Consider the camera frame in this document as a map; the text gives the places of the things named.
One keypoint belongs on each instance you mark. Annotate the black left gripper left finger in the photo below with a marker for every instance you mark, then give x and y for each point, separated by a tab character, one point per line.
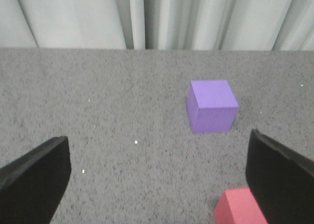
32	186

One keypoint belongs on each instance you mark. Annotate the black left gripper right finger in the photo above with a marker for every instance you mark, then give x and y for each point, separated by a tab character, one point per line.
281	181

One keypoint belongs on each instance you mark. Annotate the pink foam cube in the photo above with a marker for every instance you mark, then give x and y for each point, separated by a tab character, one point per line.
238	206

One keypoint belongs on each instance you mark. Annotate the purple foam cube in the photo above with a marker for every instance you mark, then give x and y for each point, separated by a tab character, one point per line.
211	106

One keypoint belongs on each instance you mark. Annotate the white pleated curtain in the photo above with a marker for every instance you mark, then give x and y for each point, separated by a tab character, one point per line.
260	25

